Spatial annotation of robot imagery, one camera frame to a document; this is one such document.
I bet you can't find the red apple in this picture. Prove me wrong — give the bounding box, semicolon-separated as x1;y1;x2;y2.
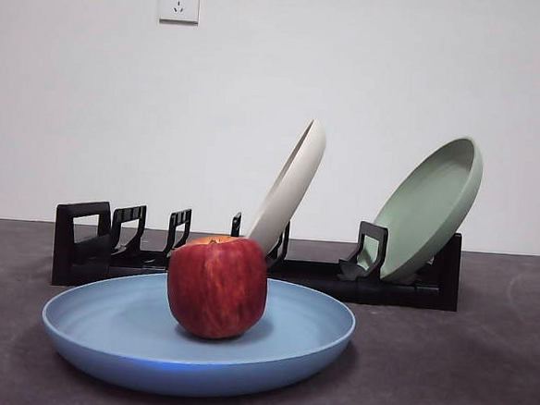
163;231;272;344

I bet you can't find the blue plate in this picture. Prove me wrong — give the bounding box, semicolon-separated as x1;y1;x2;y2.
37;262;359;405

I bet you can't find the white plate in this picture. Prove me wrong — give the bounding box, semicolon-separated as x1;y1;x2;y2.
242;116;328;268

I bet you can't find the green plate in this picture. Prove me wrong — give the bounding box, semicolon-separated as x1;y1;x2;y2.
367;130;485;289

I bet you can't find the black plate rack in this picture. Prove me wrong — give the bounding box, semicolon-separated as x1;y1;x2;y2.
50;198;464;313

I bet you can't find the white wall socket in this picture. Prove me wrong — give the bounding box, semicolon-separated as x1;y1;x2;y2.
157;0;201;25

